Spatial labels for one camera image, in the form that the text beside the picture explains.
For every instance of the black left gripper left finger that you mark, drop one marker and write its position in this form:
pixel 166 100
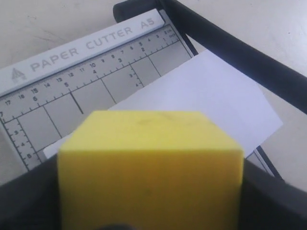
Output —
pixel 31 201

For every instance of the yellow foam cube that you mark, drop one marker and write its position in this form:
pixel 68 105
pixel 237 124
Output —
pixel 153 170

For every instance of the black cutter blade lever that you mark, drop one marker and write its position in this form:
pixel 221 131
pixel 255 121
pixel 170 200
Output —
pixel 283 81

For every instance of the grey paper cutter base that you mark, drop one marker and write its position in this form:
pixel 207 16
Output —
pixel 45 97

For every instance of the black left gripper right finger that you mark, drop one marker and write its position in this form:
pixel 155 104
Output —
pixel 269 203

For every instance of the white paper sheet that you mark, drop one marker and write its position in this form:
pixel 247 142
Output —
pixel 204 102

